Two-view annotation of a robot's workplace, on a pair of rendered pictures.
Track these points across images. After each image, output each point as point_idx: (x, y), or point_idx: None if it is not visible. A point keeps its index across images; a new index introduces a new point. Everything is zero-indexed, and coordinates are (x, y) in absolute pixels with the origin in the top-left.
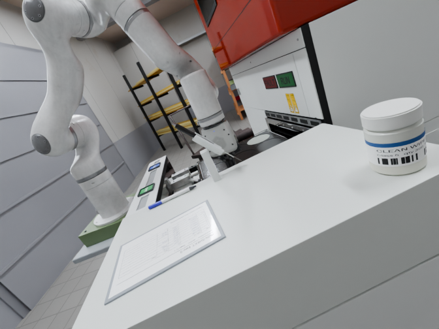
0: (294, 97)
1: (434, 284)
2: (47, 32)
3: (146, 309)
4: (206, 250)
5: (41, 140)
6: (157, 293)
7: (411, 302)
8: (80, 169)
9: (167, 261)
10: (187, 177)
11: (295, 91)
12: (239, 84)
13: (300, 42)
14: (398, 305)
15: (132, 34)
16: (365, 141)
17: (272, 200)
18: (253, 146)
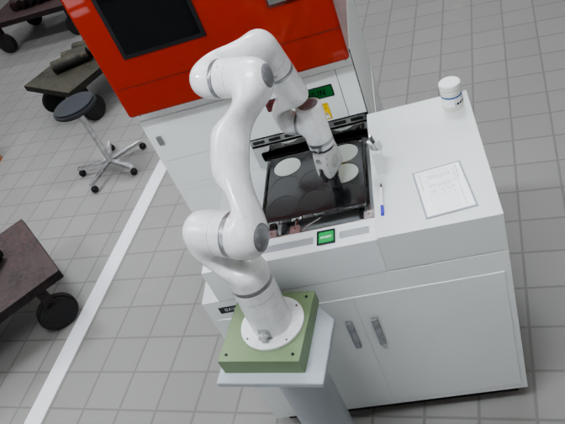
0: (329, 105)
1: None
2: (271, 95)
3: (489, 184)
4: (464, 167)
5: (265, 230)
6: (482, 182)
7: None
8: (265, 264)
9: (462, 182)
10: (300, 227)
11: (331, 99)
12: (169, 128)
13: (348, 61)
14: None
15: (291, 81)
16: (447, 98)
17: (442, 143)
18: (302, 170)
